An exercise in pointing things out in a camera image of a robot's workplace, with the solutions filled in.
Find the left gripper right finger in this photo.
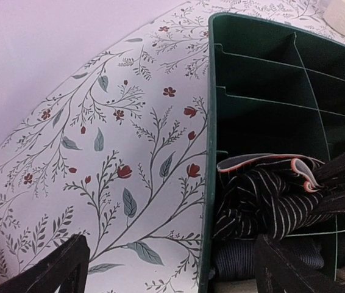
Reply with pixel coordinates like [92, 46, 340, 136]
[254, 234, 345, 293]

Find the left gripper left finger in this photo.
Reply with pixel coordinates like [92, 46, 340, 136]
[0, 234, 90, 293]

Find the cream cup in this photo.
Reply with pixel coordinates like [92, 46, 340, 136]
[323, 0, 345, 36]

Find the green divided storage box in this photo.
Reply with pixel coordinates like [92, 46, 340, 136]
[199, 13, 345, 292]

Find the dark ribbed rolled garment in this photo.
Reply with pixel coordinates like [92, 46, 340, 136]
[209, 237, 324, 281]

